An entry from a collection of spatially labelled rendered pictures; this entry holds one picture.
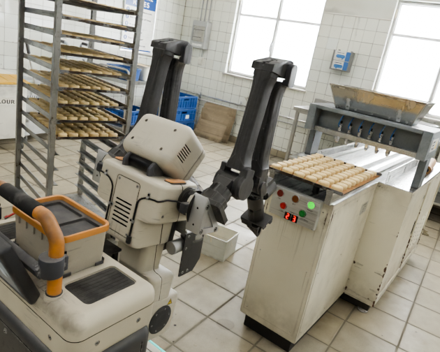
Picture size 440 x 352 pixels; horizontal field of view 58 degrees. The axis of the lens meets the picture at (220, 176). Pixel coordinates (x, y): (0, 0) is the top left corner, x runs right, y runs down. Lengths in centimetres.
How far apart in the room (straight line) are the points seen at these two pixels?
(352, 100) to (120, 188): 167
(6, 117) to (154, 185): 360
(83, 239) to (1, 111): 364
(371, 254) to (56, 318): 199
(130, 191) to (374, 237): 170
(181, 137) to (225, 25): 557
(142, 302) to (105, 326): 11
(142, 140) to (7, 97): 344
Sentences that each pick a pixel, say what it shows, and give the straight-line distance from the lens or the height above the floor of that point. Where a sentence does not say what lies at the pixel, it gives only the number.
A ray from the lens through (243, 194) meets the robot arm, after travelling 121.
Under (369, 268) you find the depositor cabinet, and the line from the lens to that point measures 262.
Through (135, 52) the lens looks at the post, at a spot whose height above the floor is 129.
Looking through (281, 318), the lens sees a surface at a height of 19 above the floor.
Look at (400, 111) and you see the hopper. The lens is 247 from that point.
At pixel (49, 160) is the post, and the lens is 240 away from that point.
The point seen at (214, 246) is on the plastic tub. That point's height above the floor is 9.
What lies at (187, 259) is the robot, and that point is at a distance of 136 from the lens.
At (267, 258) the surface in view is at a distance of 205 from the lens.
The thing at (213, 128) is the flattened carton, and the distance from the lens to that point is 642.
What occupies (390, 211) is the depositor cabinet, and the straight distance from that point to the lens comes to 249.
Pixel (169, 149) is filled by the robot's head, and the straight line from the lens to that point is 116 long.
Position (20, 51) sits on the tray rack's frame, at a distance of 288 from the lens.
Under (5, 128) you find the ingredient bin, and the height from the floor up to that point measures 24.
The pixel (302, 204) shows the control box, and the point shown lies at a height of 80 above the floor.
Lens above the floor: 140
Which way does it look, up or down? 17 degrees down
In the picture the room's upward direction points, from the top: 11 degrees clockwise
